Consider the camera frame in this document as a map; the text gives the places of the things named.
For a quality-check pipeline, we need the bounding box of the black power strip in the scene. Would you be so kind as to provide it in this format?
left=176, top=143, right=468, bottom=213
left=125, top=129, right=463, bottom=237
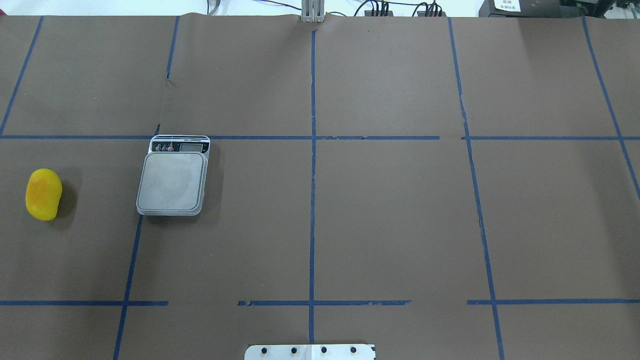
left=358, top=0, right=394, bottom=18
left=412, top=0, right=446, bottom=18

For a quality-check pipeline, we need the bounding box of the aluminium camera post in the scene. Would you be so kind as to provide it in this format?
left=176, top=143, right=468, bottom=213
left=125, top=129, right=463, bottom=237
left=301, top=0, right=326, bottom=23

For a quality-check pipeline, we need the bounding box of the black computer box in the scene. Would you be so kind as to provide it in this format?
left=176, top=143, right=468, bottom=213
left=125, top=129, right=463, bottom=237
left=478, top=0, right=585, bottom=18

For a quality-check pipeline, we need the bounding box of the black power strip right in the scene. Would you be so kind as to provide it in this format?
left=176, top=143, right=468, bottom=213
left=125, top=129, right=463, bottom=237
left=412, top=0, right=446, bottom=18

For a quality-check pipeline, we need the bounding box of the black power strip left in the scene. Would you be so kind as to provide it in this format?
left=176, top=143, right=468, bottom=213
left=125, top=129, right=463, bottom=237
left=358, top=0, right=394, bottom=18

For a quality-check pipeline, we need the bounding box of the yellow mango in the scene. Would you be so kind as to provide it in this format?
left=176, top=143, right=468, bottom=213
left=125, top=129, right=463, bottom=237
left=25, top=168, right=63, bottom=221

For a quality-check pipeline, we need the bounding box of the silver digital kitchen scale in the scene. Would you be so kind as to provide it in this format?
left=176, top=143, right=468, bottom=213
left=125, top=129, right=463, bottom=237
left=135, top=134, right=211, bottom=217

